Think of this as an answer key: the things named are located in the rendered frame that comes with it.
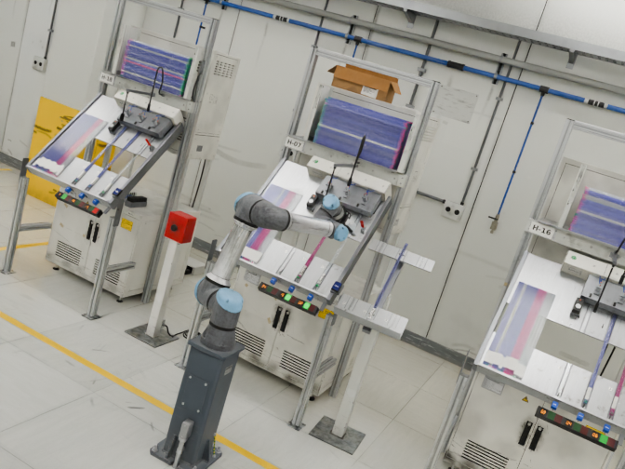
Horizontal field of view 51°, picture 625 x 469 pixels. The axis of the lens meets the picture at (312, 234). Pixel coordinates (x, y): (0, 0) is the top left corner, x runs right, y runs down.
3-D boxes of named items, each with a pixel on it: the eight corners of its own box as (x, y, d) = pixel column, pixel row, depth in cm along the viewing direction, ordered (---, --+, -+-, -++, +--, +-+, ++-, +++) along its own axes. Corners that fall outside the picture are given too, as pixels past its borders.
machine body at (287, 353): (314, 406, 369) (347, 306, 356) (214, 355, 395) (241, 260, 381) (354, 374, 428) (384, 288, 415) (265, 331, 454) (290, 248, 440)
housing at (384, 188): (385, 208, 362) (384, 193, 350) (309, 180, 379) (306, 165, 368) (392, 198, 365) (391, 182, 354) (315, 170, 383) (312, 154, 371)
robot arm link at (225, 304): (218, 328, 269) (226, 299, 266) (203, 314, 278) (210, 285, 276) (242, 328, 277) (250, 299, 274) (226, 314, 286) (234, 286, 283)
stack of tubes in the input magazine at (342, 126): (392, 169, 353) (408, 121, 347) (311, 141, 372) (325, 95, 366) (399, 169, 365) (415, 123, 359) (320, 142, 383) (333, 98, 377)
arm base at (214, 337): (223, 355, 270) (230, 333, 268) (193, 341, 274) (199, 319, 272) (240, 345, 284) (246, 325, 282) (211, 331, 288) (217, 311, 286)
